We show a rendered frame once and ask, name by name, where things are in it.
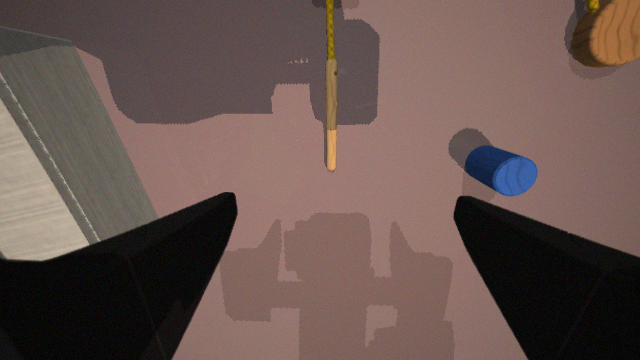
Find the round wooden disc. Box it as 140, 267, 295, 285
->
572, 0, 640, 67

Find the blue cylinder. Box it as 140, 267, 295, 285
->
465, 146, 537, 196

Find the light wooden stick with yellow string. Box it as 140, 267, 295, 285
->
326, 0, 599, 171

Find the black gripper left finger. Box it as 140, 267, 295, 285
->
0, 192, 238, 360

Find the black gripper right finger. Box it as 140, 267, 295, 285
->
454, 196, 640, 360

